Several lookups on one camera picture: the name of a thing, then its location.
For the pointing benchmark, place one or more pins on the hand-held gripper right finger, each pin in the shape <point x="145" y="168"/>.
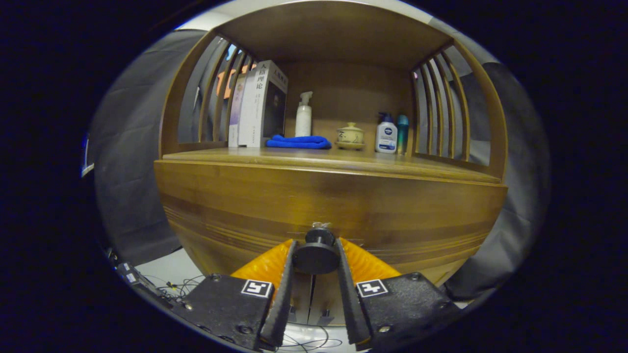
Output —
<point x="351" y="304"/>

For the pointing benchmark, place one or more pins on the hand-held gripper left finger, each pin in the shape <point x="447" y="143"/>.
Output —
<point x="284" y="304"/>

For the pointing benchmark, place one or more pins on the black round drawer knob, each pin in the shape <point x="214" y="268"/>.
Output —
<point x="316" y="252"/>

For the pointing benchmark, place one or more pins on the wooden drawer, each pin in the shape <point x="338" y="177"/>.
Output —
<point x="392" y="220"/>

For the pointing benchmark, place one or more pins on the wooden cabinet door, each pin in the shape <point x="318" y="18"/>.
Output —
<point x="301" y="294"/>
<point x="326" y="294"/>

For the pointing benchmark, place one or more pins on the wooden countertop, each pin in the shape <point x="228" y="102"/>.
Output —
<point x="343" y="159"/>

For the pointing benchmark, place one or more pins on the wooden cabinet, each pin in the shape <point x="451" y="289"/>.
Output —
<point x="343" y="93"/>

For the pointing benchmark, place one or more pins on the blue cloth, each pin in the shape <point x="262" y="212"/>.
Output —
<point x="299" y="142"/>

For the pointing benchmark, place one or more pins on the beige ceramic lidded cup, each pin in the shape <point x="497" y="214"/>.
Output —
<point x="350" y="135"/>

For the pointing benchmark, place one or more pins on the white lotion bottle blue cap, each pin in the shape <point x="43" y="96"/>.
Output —
<point x="386" y="135"/>

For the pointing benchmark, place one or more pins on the teal bottle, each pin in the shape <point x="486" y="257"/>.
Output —
<point x="402" y="132"/>

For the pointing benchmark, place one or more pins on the white spray bottle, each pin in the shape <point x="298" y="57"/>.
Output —
<point x="303" y="117"/>

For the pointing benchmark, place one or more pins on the pale purple book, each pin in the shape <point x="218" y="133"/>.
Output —
<point x="235" y="113"/>

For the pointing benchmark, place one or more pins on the white book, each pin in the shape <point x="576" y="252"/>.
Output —
<point x="260" y="105"/>

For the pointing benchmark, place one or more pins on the black backdrop cloth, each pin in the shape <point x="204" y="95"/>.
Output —
<point x="132" y="171"/>

